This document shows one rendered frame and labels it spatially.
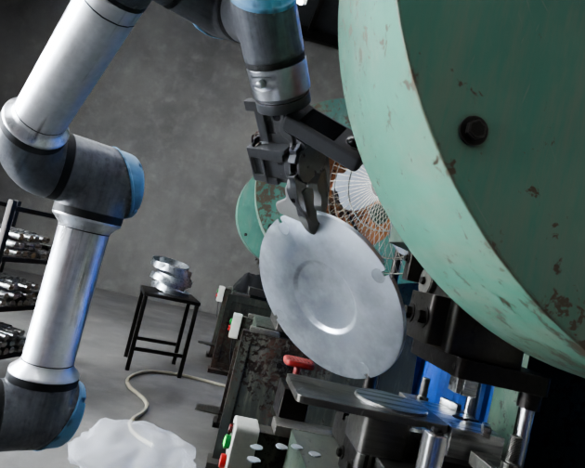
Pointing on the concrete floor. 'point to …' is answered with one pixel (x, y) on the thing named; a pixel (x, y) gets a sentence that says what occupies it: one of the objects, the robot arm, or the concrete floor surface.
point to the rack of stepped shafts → (4, 288)
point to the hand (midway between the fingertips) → (318, 225)
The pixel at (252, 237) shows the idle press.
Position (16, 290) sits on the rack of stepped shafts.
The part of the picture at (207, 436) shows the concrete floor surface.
